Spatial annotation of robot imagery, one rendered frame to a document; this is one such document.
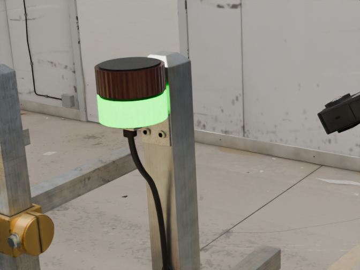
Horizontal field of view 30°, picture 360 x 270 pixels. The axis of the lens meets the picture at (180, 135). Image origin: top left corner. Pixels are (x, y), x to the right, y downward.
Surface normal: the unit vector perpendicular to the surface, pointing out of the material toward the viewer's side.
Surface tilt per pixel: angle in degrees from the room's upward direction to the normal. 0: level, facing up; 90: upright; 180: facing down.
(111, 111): 90
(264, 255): 0
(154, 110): 90
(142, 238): 0
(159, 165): 90
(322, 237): 0
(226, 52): 90
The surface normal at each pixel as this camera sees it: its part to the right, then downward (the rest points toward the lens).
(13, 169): 0.80, 0.15
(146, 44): -0.60, 0.27
